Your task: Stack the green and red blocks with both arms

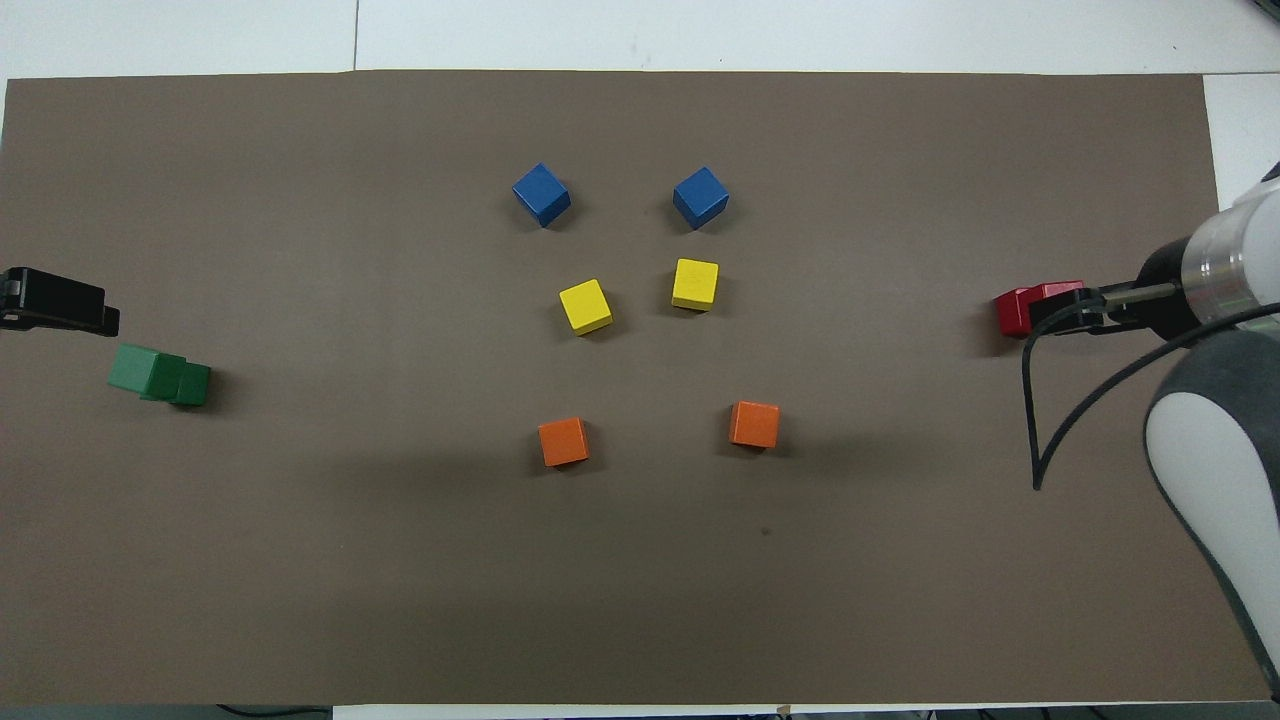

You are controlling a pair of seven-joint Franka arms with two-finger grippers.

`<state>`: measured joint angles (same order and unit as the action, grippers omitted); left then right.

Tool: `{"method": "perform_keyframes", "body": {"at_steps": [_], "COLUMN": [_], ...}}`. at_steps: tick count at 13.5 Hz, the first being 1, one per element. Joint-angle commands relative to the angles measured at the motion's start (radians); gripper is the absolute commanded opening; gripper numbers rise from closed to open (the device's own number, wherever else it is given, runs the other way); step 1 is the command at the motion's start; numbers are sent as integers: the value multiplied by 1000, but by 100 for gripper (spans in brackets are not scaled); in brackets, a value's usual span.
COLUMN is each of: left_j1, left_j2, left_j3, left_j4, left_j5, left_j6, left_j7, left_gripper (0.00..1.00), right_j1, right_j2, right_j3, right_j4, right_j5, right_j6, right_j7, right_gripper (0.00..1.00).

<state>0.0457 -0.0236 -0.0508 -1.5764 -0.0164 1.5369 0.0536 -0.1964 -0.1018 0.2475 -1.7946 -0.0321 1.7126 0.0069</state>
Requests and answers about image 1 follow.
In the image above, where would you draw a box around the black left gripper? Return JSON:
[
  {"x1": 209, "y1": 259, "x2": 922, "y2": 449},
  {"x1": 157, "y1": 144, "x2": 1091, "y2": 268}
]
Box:
[{"x1": 0, "y1": 267, "x2": 122, "y2": 339}]

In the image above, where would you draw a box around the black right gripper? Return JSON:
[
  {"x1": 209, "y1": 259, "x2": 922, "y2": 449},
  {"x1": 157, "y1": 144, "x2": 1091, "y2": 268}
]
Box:
[{"x1": 1028, "y1": 238, "x2": 1202, "y2": 340}]

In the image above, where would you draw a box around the green wooden cube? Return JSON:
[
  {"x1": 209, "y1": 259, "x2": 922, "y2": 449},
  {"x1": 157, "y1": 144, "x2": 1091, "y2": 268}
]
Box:
[
  {"x1": 168, "y1": 360, "x2": 212, "y2": 408},
  {"x1": 107, "y1": 344, "x2": 188, "y2": 402}
]

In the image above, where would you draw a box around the orange wooden cube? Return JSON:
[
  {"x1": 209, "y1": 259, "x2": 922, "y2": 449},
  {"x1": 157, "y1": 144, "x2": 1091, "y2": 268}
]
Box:
[
  {"x1": 538, "y1": 416, "x2": 591, "y2": 468},
  {"x1": 729, "y1": 400, "x2": 781, "y2": 450}
]

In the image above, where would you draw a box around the brown paper table mat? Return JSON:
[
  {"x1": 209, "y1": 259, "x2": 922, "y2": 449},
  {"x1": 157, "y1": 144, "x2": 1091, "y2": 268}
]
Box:
[{"x1": 0, "y1": 70, "x2": 1271, "y2": 707}]

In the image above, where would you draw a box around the yellow wooden cube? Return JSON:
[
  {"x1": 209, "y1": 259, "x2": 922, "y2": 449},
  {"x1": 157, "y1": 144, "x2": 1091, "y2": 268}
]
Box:
[
  {"x1": 671, "y1": 258, "x2": 720, "y2": 312},
  {"x1": 558, "y1": 278, "x2": 614, "y2": 336}
]

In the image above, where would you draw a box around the blue wooden cube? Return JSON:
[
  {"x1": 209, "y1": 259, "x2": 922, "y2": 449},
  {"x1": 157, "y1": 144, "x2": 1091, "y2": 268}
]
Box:
[
  {"x1": 512, "y1": 162, "x2": 572, "y2": 228},
  {"x1": 672, "y1": 165, "x2": 730, "y2": 231}
]

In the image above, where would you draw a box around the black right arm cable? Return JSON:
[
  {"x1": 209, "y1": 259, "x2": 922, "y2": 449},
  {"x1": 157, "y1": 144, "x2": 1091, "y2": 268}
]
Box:
[{"x1": 1021, "y1": 283, "x2": 1280, "y2": 492}]

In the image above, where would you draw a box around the black cable under table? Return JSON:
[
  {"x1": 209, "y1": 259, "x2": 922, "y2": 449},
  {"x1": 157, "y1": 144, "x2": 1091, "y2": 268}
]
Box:
[{"x1": 214, "y1": 703, "x2": 333, "y2": 720}]

